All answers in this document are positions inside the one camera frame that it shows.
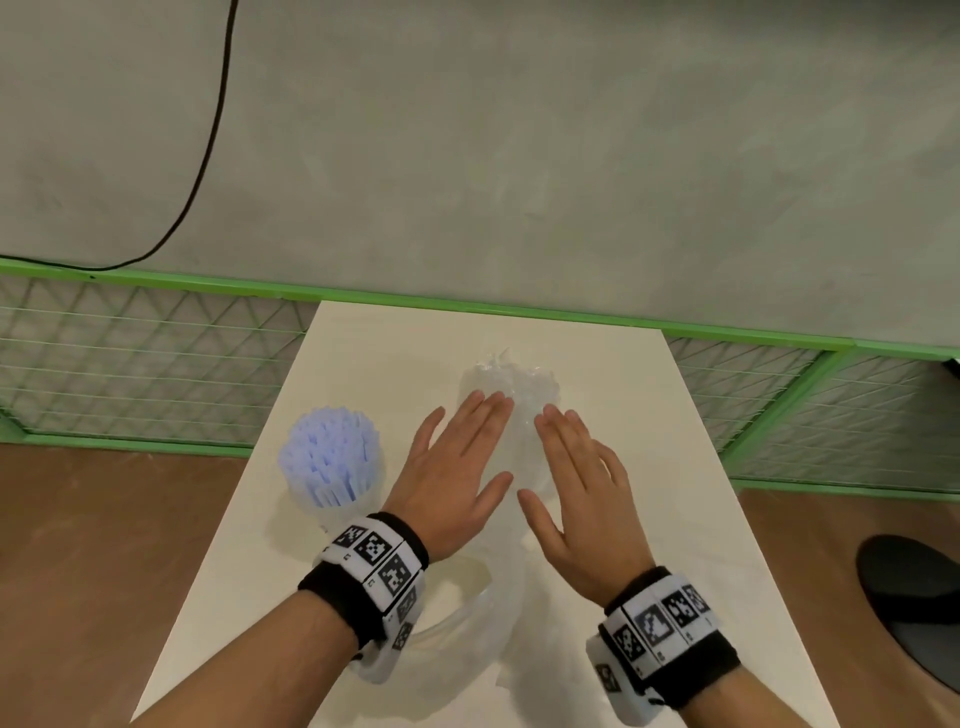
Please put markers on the person's right little finger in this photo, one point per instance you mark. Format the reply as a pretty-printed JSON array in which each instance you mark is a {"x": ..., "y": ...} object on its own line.
[{"x": 615, "y": 466}]

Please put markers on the black wristband with marker tags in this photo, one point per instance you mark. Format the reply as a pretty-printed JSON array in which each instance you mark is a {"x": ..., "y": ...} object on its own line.
[
  {"x": 375, "y": 570},
  {"x": 660, "y": 637}
]

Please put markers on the black round seat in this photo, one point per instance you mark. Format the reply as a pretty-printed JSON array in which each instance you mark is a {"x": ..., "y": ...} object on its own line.
[{"x": 919, "y": 600}]

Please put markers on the person's left little finger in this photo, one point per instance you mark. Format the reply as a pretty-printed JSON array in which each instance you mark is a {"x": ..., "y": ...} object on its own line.
[{"x": 429, "y": 436}]

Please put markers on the clear plastic straw holder cup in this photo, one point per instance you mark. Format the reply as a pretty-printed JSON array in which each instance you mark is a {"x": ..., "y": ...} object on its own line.
[{"x": 352, "y": 510}]

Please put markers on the person's right thumb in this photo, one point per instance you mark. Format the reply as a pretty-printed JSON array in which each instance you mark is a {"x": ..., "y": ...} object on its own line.
[{"x": 538, "y": 519}]

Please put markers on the person's left forearm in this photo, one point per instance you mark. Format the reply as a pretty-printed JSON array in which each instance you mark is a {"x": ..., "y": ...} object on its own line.
[{"x": 255, "y": 667}]

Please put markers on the person's right middle finger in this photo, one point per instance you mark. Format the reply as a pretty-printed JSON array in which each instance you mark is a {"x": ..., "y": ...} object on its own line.
[{"x": 568, "y": 439}]

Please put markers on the person's left middle finger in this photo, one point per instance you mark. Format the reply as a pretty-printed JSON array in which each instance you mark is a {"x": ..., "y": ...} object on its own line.
[{"x": 483, "y": 421}]

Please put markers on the person's left hand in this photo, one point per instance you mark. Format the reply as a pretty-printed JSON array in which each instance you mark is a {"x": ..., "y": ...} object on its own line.
[{"x": 442, "y": 495}]

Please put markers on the person's left thumb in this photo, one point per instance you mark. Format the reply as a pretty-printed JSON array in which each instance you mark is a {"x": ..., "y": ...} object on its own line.
[{"x": 495, "y": 493}]

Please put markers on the person's right forearm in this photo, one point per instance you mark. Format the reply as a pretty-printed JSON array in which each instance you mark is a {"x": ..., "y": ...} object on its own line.
[{"x": 724, "y": 701}]

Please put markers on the person's right hand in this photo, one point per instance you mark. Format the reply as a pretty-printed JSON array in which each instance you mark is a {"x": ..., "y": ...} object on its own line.
[{"x": 592, "y": 525}]

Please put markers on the bundle of blue straws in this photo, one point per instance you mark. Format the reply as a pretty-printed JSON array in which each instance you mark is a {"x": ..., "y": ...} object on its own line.
[{"x": 330, "y": 454}]

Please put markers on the crumpled clear plastic bag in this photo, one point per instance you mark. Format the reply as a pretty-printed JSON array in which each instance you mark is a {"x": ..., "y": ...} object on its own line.
[{"x": 517, "y": 382}]

